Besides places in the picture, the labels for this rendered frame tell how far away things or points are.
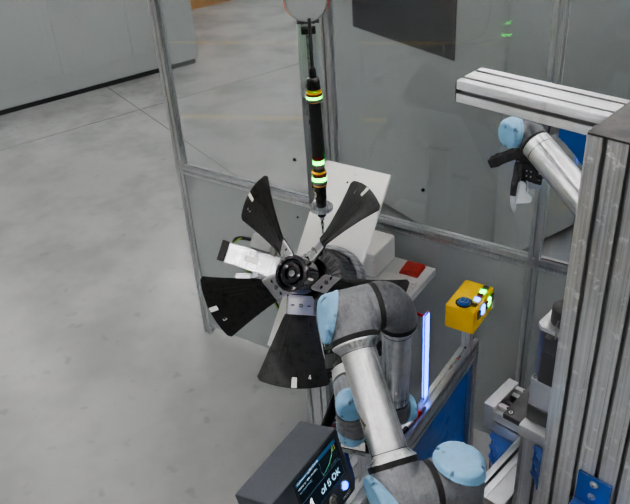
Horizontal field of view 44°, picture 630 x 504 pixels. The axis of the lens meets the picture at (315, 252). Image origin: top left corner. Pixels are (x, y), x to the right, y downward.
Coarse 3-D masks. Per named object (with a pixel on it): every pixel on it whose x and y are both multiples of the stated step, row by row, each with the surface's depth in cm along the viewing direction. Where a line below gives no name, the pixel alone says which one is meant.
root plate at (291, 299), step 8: (288, 296) 246; (296, 296) 247; (304, 296) 248; (288, 304) 245; (296, 304) 247; (304, 304) 248; (312, 304) 249; (288, 312) 245; (296, 312) 246; (304, 312) 247; (312, 312) 248
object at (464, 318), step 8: (464, 288) 256; (472, 288) 256; (480, 288) 256; (456, 296) 253; (464, 296) 253; (472, 296) 252; (488, 296) 254; (448, 304) 250; (456, 304) 249; (480, 304) 249; (448, 312) 251; (456, 312) 249; (464, 312) 247; (472, 312) 246; (488, 312) 258; (448, 320) 253; (456, 320) 251; (464, 320) 249; (472, 320) 247; (480, 320) 253; (456, 328) 252; (464, 328) 251; (472, 328) 249
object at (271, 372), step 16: (288, 320) 244; (304, 320) 246; (288, 336) 244; (304, 336) 245; (272, 352) 243; (288, 352) 243; (304, 352) 244; (320, 352) 246; (272, 368) 242; (288, 368) 242; (304, 368) 243; (320, 368) 244; (272, 384) 242; (288, 384) 242; (304, 384) 242; (320, 384) 243
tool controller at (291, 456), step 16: (304, 432) 184; (320, 432) 182; (336, 432) 183; (288, 448) 180; (304, 448) 178; (320, 448) 178; (336, 448) 182; (272, 464) 176; (288, 464) 175; (304, 464) 173; (320, 464) 177; (336, 464) 182; (256, 480) 173; (272, 480) 171; (288, 480) 170; (304, 480) 173; (320, 480) 178; (336, 480) 183; (352, 480) 188; (240, 496) 170; (256, 496) 168; (272, 496) 167; (288, 496) 169; (304, 496) 173; (320, 496) 178
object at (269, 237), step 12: (264, 180) 255; (252, 192) 260; (264, 192) 255; (252, 204) 262; (264, 204) 255; (252, 216) 264; (264, 216) 256; (276, 216) 251; (252, 228) 267; (264, 228) 259; (276, 228) 252; (276, 240) 254
